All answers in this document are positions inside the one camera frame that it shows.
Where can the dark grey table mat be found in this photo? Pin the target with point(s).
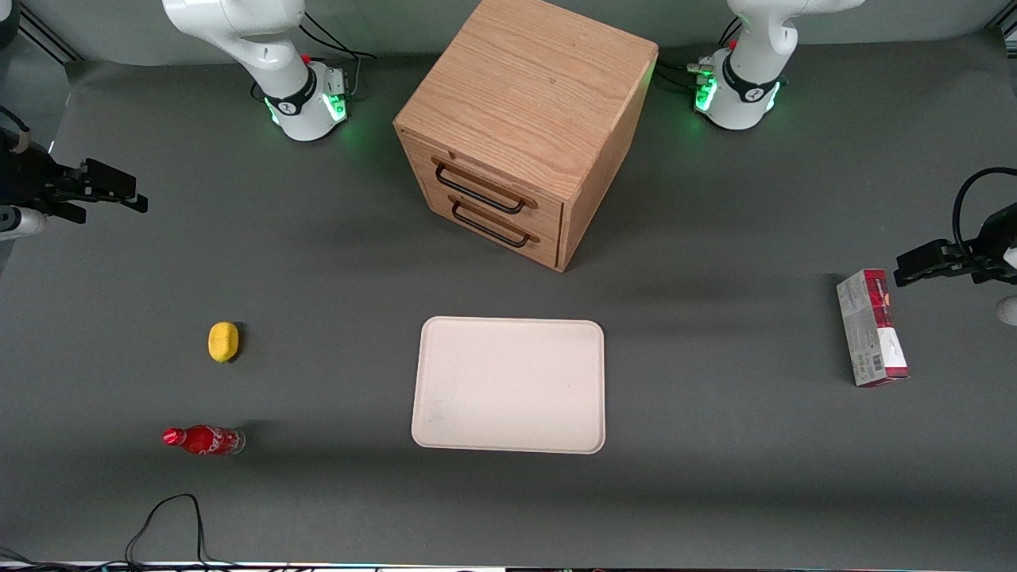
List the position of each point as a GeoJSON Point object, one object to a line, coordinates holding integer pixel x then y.
{"type": "Point", "coordinates": [715, 492]}

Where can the red and grey carton box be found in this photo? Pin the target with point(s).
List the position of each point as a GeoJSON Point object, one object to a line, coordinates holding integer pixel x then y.
{"type": "Point", "coordinates": [866, 334]}

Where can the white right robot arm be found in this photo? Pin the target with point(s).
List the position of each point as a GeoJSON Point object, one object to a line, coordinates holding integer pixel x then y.
{"type": "Point", "coordinates": [262, 40]}

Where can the red coke bottle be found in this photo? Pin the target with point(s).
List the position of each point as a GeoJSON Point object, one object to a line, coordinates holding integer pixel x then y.
{"type": "Point", "coordinates": [206, 439]}

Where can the wooden drawer cabinet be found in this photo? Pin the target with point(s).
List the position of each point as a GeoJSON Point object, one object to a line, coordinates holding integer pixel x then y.
{"type": "Point", "coordinates": [524, 79]}

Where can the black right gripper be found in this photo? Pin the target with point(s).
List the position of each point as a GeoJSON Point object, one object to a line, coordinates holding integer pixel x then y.
{"type": "Point", "coordinates": [25, 180]}

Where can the wooden drawer front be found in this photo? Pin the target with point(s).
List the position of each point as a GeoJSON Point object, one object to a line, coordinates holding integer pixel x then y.
{"type": "Point", "coordinates": [548, 251]}
{"type": "Point", "coordinates": [551, 216]}

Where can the yellow toy lemon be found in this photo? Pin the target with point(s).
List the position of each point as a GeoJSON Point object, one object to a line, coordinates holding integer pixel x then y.
{"type": "Point", "coordinates": [223, 342]}

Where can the aluminium frame rail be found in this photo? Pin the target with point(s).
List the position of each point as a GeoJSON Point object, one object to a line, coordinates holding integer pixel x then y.
{"type": "Point", "coordinates": [48, 36]}
{"type": "Point", "coordinates": [1009, 30]}

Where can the cream plastic tray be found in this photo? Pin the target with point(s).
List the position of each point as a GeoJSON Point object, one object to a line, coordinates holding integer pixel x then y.
{"type": "Point", "coordinates": [508, 385]}

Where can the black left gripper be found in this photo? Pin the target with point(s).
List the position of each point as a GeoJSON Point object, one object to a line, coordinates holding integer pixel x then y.
{"type": "Point", "coordinates": [995, 243]}

